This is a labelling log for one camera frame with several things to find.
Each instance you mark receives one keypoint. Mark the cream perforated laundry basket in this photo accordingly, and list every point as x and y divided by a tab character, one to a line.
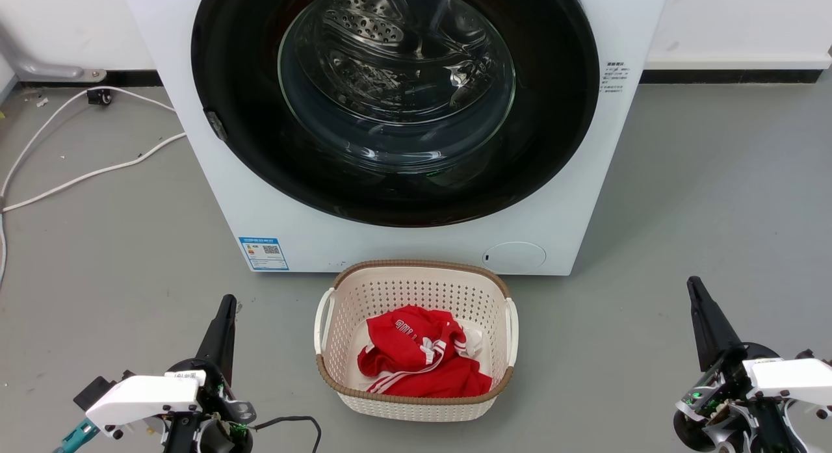
344	323

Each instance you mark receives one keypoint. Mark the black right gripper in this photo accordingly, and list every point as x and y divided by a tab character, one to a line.
728	401

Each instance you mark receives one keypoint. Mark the white front-load washing machine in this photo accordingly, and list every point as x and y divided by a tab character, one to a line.
403	245

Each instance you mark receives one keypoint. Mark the small black floor plug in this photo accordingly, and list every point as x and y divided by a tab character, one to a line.
99	96

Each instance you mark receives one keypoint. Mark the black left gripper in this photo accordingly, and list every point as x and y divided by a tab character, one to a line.
218	414

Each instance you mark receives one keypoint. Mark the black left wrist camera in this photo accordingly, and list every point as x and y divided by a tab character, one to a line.
97	389

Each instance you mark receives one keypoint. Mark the black round glass washer door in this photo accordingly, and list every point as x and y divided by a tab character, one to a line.
260	147

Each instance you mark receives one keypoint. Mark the grey drain pipe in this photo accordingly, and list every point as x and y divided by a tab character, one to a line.
39	68

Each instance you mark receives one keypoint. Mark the round white filter cover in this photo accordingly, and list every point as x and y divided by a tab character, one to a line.
515	256

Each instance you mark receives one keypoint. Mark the blue energy label sticker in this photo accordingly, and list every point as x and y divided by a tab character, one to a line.
264	253

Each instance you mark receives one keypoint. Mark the white cloth in basket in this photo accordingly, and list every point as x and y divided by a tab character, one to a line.
473	342

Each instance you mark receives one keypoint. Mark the red garment with white stripes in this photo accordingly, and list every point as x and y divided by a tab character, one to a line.
416	362

